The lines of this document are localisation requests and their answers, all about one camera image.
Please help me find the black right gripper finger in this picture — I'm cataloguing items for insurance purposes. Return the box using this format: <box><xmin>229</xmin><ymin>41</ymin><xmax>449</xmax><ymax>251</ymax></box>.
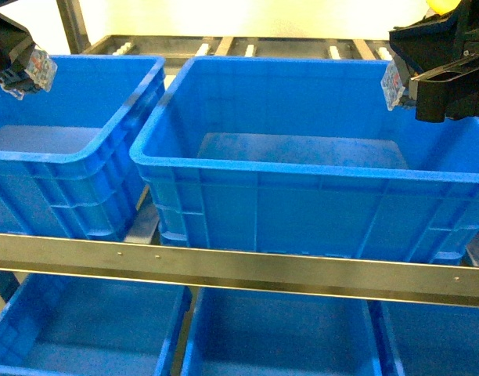
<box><xmin>387</xmin><ymin>1</ymin><xmax>479</xmax><ymax>78</ymax></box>
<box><xmin>409</xmin><ymin>56</ymin><xmax>479</xmax><ymax>122</ymax></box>

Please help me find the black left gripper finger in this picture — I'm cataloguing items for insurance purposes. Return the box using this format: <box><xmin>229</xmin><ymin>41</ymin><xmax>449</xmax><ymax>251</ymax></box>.
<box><xmin>0</xmin><ymin>13</ymin><xmax>35</xmax><ymax>74</ymax></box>

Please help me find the red mushroom push button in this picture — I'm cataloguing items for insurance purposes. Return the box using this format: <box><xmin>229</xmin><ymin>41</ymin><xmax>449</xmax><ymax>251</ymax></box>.
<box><xmin>0</xmin><ymin>46</ymin><xmax>58</xmax><ymax>100</ymax></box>

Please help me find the yellow mushroom push button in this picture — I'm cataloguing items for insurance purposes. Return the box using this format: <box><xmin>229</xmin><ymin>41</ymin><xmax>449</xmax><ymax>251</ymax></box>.
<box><xmin>380</xmin><ymin>1</ymin><xmax>460</xmax><ymax>111</ymax></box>

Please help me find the blue crate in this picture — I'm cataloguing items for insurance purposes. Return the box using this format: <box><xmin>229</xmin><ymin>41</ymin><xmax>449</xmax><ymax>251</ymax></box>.
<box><xmin>181</xmin><ymin>288</ymin><xmax>382</xmax><ymax>375</ymax></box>
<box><xmin>130</xmin><ymin>56</ymin><xmax>479</xmax><ymax>265</ymax></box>
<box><xmin>0</xmin><ymin>274</ymin><xmax>192</xmax><ymax>375</ymax></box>
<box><xmin>0</xmin><ymin>55</ymin><xmax>165</xmax><ymax>241</ymax></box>
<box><xmin>368</xmin><ymin>301</ymin><xmax>479</xmax><ymax>375</ymax></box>

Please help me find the blue crate lower right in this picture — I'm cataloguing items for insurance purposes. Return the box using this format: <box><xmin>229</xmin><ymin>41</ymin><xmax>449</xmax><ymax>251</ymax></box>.
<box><xmin>368</xmin><ymin>301</ymin><xmax>479</xmax><ymax>375</ymax></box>

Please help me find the blue crate lower left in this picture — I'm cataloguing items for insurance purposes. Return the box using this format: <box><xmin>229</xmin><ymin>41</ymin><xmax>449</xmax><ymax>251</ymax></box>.
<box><xmin>0</xmin><ymin>274</ymin><xmax>192</xmax><ymax>375</ymax></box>

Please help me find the blue crate lower centre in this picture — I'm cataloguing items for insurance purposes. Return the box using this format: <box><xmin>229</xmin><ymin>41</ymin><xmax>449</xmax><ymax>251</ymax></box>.
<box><xmin>181</xmin><ymin>288</ymin><xmax>382</xmax><ymax>375</ymax></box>

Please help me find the metal shelf rail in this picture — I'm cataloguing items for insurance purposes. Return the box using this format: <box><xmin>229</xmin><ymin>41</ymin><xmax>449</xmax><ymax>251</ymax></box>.
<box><xmin>0</xmin><ymin>233</ymin><xmax>479</xmax><ymax>307</ymax></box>

